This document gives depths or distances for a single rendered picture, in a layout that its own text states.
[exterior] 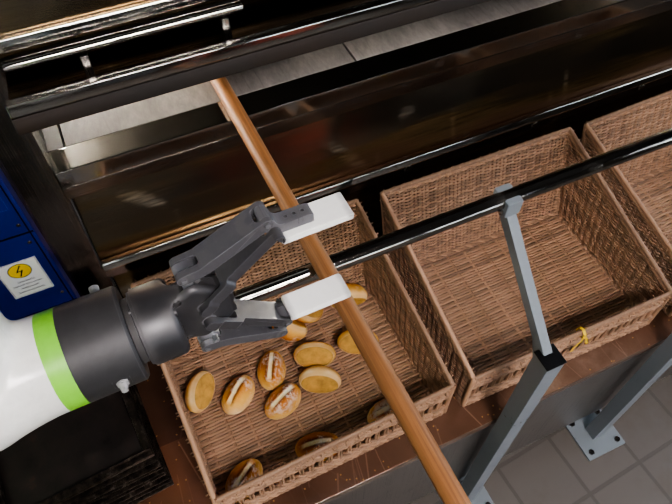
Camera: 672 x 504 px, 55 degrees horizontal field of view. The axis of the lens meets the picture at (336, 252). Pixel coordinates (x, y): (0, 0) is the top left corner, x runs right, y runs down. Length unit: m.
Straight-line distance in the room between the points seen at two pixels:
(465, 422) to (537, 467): 0.67
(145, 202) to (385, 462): 0.76
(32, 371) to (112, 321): 0.07
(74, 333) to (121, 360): 0.04
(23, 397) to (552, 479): 1.81
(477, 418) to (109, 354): 1.11
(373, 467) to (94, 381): 0.99
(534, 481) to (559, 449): 0.14
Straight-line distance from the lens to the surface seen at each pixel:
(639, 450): 2.32
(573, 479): 2.21
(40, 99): 0.94
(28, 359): 0.59
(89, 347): 0.58
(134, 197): 1.31
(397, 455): 1.50
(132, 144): 1.22
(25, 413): 0.60
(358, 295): 1.60
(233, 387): 1.50
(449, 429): 1.54
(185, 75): 0.95
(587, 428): 2.26
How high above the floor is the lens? 2.01
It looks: 55 degrees down
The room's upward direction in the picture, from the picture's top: straight up
